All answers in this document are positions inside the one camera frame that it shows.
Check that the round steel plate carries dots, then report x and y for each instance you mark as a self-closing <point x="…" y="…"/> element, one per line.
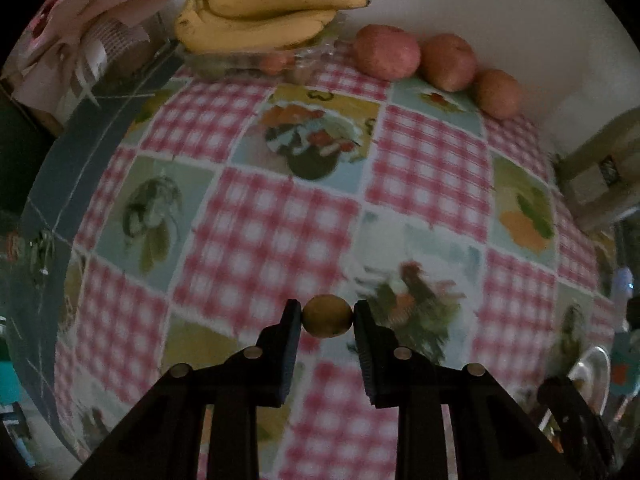
<point x="595" y="365"/>

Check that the small brown round fruit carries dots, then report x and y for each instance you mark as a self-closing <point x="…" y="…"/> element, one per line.
<point x="327" y="316"/>

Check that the clear plastic fruit container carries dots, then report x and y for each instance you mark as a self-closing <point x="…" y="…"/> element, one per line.
<point x="225" y="63"/>

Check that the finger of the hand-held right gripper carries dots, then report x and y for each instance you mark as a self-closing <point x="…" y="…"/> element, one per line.
<point x="570" y="405"/>

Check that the teal box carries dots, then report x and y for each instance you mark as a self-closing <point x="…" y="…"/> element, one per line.
<point x="625" y="360"/>

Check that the blue grey table cover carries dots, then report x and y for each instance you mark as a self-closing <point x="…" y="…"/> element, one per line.
<point x="75" y="160"/>

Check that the small orange fruit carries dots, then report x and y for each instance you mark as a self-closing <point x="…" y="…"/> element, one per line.
<point x="274" y="62"/>

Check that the teal storage bin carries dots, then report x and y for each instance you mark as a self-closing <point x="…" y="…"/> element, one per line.
<point x="7" y="382"/>

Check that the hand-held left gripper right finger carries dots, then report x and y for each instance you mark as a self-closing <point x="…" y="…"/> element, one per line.
<point x="365" y="345"/>

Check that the red apple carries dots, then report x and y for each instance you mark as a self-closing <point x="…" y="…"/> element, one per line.
<point x="500" y="94"/>
<point x="387" y="52"/>
<point x="448" y="62"/>

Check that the yellow banana bunch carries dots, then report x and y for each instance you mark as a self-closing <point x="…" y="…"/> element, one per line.
<point x="240" y="30"/>

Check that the clear glass mug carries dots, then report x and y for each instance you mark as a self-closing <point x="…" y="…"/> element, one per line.
<point x="35" y="255"/>

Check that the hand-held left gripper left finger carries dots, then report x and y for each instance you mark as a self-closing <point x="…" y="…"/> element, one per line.
<point x="292" y="340"/>

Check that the pink flower bouquet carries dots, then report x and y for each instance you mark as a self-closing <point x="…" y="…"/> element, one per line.
<point x="75" y="25"/>

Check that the stainless steel thermos jug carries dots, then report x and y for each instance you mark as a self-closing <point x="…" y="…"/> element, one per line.
<point x="590" y="180"/>

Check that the small white device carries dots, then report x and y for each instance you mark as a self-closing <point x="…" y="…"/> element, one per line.
<point x="623" y="280"/>

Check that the dark green cabinet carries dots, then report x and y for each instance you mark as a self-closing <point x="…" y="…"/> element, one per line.
<point x="20" y="160"/>

